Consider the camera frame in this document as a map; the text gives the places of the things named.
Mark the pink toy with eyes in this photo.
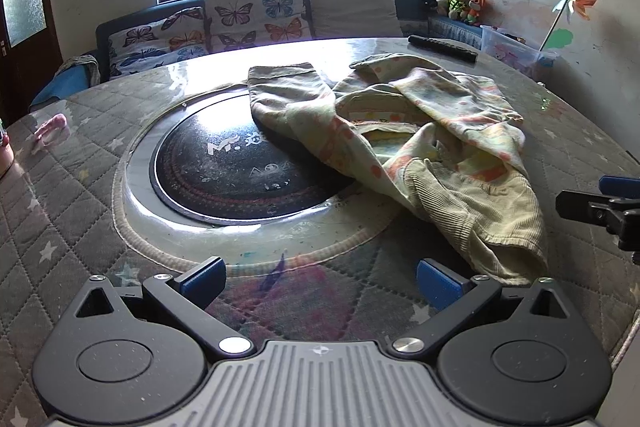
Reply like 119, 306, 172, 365
0, 119, 13, 180

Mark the floral green orange garment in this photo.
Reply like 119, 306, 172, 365
247, 53, 548, 286

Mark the grey quilted star table cover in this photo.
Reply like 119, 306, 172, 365
0, 38, 640, 427

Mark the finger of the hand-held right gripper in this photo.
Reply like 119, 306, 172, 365
556, 190, 640, 265
600, 176, 640, 198

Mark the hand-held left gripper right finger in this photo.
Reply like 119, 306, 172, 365
391, 258, 571, 358

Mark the black remote control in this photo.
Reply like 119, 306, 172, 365
407, 35, 480, 64

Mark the blue cloth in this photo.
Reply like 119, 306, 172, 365
30, 62, 96, 108

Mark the small pink object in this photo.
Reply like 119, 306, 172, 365
34, 113, 68, 142

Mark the clear plastic storage box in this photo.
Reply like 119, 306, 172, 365
480, 25, 561, 78

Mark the brown plush bear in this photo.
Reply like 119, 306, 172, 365
446, 0, 476, 22

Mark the dark blue sofa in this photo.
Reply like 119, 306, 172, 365
30, 0, 501, 108

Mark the grey crumpled cloth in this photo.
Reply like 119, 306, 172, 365
57, 54, 101, 88

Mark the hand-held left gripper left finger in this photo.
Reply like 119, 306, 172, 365
75, 256, 253, 360

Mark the long butterfly print cushion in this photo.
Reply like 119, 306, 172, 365
107, 7, 211, 80

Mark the black round induction cooktop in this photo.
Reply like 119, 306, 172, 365
150, 96, 371, 228

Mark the plain grey cushion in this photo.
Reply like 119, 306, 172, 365
306, 0, 403, 38

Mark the large butterfly print cushion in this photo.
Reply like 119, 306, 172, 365
202, 0, 308, 52

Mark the orange plush fox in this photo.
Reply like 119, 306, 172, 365
467, 0, 493, 26

